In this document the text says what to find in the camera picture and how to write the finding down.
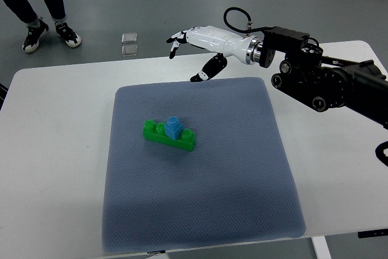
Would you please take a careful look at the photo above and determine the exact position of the black white left sneaker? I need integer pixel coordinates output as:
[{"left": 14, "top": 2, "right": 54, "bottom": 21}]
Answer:
[{"left": 55, "top": 22, "right": 82, "bottom": 48}]

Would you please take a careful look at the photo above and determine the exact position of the green four-stud toy block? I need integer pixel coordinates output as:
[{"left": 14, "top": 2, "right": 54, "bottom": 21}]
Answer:
[{"left": 142, "top": 119, "right": 196, "bottom": 151}]

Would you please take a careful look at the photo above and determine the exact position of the grey-blue textured mat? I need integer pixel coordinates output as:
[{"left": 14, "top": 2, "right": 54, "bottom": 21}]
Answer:
[{"left": 102, "top": 77, "right": 306, "bottom": 253}]

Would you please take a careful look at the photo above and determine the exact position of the black white sneaker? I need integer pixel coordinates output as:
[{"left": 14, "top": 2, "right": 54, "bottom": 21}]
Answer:
[
  {"left": 22, "top": 19, "right": 49, "bottom": 53},
  {"left": 55, "top": 22, "right": 82, "bottom": 48}
]

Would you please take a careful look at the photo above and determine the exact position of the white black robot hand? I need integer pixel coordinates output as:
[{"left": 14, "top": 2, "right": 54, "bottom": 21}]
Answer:
[{"left": 166, "top": 26, "right": 263, "bottom": 82}]

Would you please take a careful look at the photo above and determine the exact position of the blue toy block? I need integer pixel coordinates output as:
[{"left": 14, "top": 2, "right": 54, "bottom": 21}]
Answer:
[{"left": 164, "top": 116, "right": 183, "bottom": 141}]

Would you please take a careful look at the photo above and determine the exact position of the upper metal floor plate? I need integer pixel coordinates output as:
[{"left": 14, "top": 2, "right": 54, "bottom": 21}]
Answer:
[{"left": 121, "top": 32, "right": 138, "bottom": 44}]

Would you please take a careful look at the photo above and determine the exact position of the white table leg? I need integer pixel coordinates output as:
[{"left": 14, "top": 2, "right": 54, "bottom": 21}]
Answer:
[{"left": 311, "top": 236, "right": 332, "bottom": 259}]

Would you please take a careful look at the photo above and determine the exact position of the black white right sneaker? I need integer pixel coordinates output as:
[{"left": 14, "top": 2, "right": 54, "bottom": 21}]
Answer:
[{"left": 22, "top": 19, "right": 49, "bottom": 53}]

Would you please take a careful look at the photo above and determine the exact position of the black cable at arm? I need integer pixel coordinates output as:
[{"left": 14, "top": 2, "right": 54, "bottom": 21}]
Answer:
[{"left": 223, "top": 7, "right": 275, "bottom": 34}]

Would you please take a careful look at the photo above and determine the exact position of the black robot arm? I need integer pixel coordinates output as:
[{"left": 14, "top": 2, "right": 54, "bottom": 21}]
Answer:
[{"left": 256, "top": 27, "right": 387, "bottom": 127}]

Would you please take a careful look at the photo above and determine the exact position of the black table control panel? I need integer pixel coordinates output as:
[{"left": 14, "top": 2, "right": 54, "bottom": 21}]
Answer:
[{"left": 358, "top": 229, "right": 388, "bottom": 238}]

